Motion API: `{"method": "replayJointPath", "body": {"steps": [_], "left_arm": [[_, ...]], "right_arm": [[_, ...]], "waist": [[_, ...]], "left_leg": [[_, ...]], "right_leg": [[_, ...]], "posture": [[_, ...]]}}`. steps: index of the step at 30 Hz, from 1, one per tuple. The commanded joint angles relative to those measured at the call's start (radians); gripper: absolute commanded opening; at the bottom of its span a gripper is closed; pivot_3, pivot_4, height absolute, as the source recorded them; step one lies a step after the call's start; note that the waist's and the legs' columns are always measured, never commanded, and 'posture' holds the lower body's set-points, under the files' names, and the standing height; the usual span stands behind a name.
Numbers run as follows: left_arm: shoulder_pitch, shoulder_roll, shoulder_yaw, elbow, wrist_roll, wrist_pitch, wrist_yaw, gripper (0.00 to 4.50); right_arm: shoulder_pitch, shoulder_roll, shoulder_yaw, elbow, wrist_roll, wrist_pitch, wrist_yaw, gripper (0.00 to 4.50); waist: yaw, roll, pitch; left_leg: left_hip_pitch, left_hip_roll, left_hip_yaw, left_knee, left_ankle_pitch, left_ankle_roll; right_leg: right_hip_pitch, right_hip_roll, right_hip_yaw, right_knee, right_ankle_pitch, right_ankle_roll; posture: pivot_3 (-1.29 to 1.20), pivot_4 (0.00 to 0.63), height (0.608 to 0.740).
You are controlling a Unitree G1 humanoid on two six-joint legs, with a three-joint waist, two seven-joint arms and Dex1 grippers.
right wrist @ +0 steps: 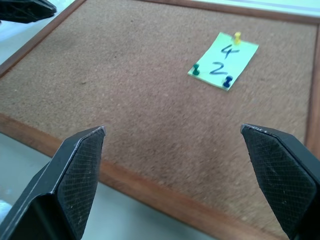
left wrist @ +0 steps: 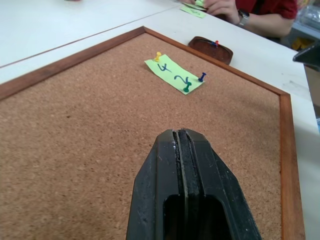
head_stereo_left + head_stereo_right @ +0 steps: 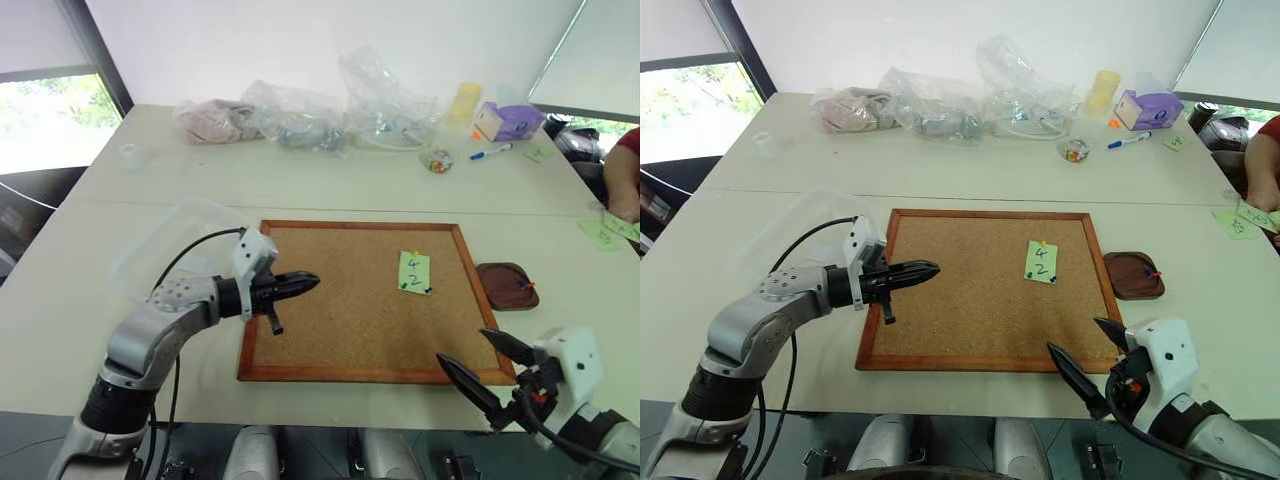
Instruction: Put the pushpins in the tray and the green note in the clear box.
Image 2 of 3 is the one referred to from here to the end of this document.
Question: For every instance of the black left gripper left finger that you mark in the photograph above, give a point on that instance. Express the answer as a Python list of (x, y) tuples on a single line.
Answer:
[(155, 180)]

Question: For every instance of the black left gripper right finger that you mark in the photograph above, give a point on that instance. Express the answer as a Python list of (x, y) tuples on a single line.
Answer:
[(215, 185)]

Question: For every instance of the green push pin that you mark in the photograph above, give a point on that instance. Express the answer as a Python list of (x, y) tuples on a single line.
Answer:
[(187, 86)]

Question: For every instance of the green paper note with writing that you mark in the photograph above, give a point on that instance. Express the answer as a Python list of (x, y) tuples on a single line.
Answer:
[(172, 72)]

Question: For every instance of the yellow push pin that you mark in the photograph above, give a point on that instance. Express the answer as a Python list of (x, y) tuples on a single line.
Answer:
[(157, 57)]

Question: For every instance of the green paper note stack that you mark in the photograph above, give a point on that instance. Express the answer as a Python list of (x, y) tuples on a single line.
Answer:
[(193, 10)]

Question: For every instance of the person's bare hand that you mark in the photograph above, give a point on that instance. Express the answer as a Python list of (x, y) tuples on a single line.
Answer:
[(220, 10)]

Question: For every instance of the dark brown wooden tray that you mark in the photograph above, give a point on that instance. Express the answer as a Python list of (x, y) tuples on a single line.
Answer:
[(212, 51)]

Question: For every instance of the black right gripper tip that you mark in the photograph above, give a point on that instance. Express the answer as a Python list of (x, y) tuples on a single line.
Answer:
[(307, 57)]

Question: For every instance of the silver wristwatch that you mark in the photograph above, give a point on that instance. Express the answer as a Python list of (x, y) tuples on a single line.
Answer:
[(243, 16)]

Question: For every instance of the person's red shirt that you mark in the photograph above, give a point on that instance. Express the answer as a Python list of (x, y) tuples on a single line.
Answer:
[(270, 7)]

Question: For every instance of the cork board with wooden frame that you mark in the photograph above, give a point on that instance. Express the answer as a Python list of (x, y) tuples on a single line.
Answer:
[(105, 130)]

